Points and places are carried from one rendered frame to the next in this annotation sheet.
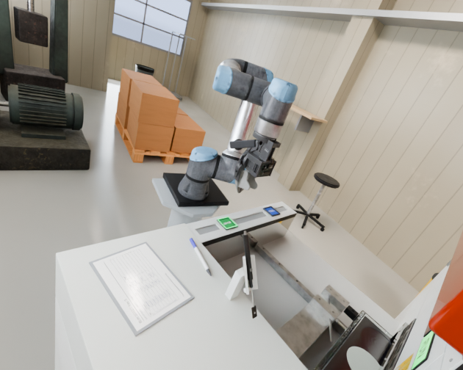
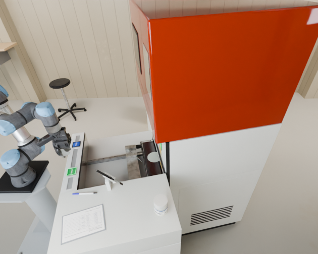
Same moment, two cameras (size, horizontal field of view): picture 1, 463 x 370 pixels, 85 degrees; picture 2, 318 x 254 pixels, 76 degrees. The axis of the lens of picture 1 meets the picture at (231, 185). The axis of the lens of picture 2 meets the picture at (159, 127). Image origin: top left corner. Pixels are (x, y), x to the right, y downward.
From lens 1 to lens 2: 0.60 m
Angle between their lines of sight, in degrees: 43
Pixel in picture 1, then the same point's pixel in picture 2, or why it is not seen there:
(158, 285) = (90, 216)
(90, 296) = (80, 245)
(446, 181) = (112, 38)
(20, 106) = not seen: outside the picture
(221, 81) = (9, 130)
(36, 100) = not seen: outside the picture
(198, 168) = (18, 167)
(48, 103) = not seen: outside the picture
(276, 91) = (45, 114)
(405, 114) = (59, 8)
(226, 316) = (116, 194)
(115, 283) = (78, 234)
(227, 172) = (35, 151)
